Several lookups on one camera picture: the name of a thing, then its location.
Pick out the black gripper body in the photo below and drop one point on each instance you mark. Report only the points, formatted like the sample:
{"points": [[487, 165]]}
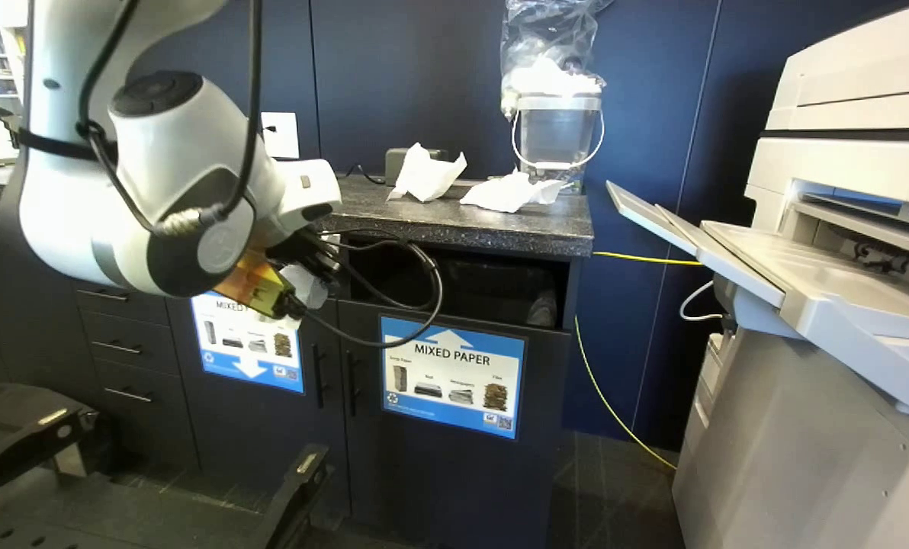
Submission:
{"points": [[305, 250]]}

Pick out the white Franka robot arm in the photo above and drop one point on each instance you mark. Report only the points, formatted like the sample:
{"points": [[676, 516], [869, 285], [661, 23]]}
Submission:
{"points": [[168, 134]]}

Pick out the black bin cabinet door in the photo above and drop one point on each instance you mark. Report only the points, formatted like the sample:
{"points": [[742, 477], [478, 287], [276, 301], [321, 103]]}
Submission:
{"points": [[261, 437], [443, 488]]}

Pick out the black bin liner bag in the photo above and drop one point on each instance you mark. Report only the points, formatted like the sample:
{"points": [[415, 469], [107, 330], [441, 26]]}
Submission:
{"points": [[494, 290]]}

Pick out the large white outlet plate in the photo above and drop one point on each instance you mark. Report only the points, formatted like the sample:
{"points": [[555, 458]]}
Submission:
{"points": [[286, 140]]}

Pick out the blue label with down arrow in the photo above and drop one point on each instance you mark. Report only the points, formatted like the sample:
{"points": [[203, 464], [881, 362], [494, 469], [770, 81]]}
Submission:
{"points": [[252, 354]]}

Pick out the dark grey adapter box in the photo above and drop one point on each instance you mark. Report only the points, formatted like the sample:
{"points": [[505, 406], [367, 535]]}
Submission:
{"points": [[398, 156]]}

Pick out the blue label with up arrow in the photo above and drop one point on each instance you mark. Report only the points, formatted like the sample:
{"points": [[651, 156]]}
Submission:
{"points": [[452, 383]]}

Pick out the clear plastic bucket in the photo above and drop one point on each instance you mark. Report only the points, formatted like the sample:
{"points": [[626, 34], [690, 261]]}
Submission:
{"points": [[555, 140]]}

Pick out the dark cabinet unit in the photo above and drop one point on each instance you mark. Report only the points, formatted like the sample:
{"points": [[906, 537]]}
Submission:
{"points": [[28, 346]]}

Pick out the white paper wad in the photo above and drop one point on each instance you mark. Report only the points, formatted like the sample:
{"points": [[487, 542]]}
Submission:
{"points": [[547, 81]]}

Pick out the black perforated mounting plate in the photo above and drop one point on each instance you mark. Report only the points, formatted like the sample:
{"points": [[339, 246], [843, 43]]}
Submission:
{"points": [[120, 519]]}

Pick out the clear plastic bag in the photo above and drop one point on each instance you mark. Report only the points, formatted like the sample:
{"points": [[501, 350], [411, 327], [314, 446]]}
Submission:
{"points": [[549, 32]]}

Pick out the grey printer side tray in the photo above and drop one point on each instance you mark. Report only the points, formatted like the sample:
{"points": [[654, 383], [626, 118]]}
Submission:
{"points": [[778, 277]]}

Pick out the large white office printer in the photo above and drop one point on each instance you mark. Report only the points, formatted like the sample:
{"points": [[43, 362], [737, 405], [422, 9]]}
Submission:
{"points": [[830, 458]]}

